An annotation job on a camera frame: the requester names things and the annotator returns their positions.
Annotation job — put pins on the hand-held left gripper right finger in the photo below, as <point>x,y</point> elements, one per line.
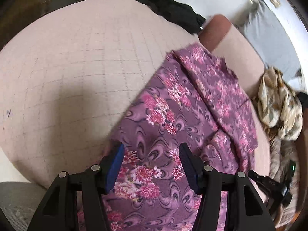
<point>190,170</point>

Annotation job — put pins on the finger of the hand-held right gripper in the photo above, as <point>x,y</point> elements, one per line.
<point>264,181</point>

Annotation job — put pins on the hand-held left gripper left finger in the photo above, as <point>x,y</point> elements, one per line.
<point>115,166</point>

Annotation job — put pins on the purple floral shirt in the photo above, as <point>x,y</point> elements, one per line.
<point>156,125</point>

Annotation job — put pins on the black clothes pile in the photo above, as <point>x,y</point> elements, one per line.
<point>173,12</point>

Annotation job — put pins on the striped cushion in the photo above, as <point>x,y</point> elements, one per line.
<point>281,154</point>

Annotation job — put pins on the cream floral blanket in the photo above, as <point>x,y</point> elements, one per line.
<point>279,108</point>

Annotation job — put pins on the grey fabric seat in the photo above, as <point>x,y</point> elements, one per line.
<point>16,202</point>

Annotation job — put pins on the pink and brown bolster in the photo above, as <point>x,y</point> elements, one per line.
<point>216,33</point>

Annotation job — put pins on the grey pillow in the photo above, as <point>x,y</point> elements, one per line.
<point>272,41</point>

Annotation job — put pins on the wooden door with leaded glass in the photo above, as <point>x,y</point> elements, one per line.
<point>28,12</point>

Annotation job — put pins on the beige light switch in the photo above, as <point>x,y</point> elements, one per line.
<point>274,2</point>

